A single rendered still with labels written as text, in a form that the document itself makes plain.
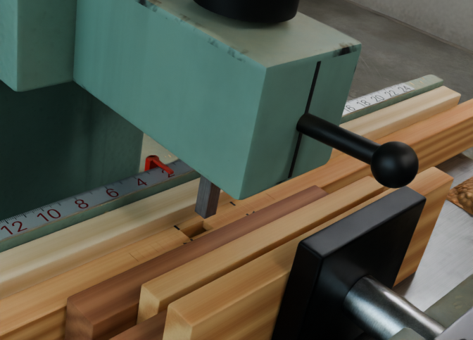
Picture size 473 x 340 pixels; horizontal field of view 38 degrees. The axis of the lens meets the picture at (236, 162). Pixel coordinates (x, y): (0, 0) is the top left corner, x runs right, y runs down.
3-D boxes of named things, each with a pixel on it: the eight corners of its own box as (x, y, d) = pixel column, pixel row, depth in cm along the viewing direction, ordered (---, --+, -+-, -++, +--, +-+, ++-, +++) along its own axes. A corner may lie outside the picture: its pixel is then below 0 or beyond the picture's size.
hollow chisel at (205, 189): (204, 219, 38) (218, 143, 36) (193, 211, 39) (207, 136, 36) (216, 214, 39) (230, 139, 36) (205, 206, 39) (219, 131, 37)
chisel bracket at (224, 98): (232, 231, 32) (267, 67, 28) (66, 103, 40) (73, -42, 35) (329, 186, 37) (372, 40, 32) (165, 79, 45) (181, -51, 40)
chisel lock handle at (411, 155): (393, 203, 28) (408, 162, 27) (279, 131, 32) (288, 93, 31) (419, 189, 29) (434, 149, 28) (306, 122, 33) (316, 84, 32)
